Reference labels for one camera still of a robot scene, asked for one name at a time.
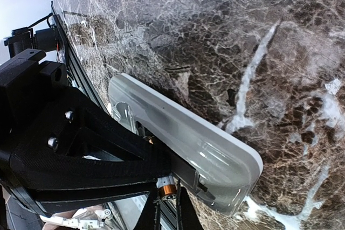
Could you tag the grey remote control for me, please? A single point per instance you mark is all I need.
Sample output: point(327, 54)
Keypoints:
point(217, 168)

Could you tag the black front rail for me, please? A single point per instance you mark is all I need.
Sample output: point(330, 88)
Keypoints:
point(123, 214)

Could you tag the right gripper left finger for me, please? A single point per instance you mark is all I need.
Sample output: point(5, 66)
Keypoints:
point(151, 214)

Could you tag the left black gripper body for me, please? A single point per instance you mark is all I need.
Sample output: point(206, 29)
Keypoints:
point(33, 107)

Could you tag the gold grey AAA battery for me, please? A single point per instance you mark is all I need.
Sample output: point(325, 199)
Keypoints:
point(167, 189)

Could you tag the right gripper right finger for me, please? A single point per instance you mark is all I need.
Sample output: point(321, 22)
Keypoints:
point(187, 218)

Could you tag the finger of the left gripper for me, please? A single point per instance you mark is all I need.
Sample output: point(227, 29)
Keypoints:
point(104, 162)

